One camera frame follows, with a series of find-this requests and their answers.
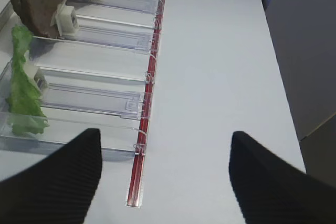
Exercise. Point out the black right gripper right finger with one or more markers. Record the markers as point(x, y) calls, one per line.
point(270, 190)

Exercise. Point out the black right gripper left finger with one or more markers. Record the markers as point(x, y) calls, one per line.
point(57, 189)

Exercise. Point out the green lettuce leaf in rack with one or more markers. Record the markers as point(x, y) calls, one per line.
point(23, 101)

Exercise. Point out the clear acrylic right rack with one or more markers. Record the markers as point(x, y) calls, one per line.
point(93, 79)

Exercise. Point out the white spring pusher block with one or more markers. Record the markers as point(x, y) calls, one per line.
point(65, 19)

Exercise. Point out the red rack rail strip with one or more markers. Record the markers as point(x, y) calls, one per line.
point(134, 198)

